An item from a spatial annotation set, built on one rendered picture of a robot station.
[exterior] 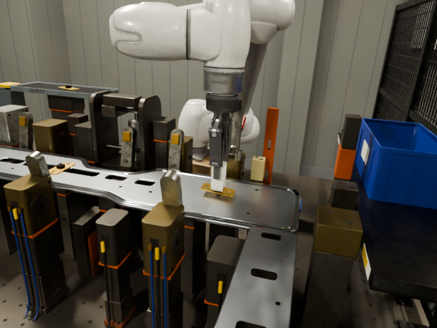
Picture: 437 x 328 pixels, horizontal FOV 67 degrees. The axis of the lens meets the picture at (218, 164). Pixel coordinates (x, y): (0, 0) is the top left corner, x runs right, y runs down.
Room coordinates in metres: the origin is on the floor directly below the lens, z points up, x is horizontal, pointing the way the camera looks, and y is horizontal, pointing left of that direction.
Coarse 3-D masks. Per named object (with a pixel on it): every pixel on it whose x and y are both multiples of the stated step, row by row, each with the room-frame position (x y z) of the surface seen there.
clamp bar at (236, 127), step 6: (240, 102) 0.90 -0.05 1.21; (240, 108) 0.90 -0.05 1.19; (234, 114) 0.91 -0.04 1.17; (240, 114) 0.89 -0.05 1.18; (234, 120) 0.90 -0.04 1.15; (240, 120) 0.89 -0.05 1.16; (234, 126) 0.90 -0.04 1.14; (240, 126) 0.89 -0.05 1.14; (234, 132) 0.90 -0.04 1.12; (240, 132) 0.89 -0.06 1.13; (234, 138) 0.90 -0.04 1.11; (240, 138) 0.90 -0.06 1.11; (234, 144) 0.89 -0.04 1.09; (228, 156) 0.89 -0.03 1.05
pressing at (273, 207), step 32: (0, 160) 0.92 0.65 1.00; (64, 160) 0.93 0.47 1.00; (96, 192) 0.74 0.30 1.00; (128, 192) 0.74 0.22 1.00; (160, 192) 0.75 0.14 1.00; (192, 192) 0.76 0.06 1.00; (256, 192) 0.78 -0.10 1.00; (288, 192) 0.79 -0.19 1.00; (224, 224) 0.63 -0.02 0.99; (256, 224) 0.62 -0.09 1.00; (288, 224) 0.63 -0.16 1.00
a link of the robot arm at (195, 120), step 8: (192, 104) 1.56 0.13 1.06; (200, 104) 1.56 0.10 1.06; (184, 112) 1.56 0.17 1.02; (192, 112) 1.54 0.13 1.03; (200, 112) 1.54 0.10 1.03; (208, 112) 1.56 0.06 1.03; (184, 120) 1.55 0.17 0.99; (192, 120) 1.53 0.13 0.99; (200, 120) 1.53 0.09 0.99; (208, 120) 1.54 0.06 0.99; (184, 128) 1.54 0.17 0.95; (192, 128) 1.53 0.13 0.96; (200, 128) 1.53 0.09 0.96; (208, 128) 1.54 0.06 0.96; (192, 136) 1.53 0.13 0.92; (200, 136) 1.53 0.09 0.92; (208, 136) 1.54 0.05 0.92; (192, 144) 1.53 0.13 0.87; (200, 144) 1.55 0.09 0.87
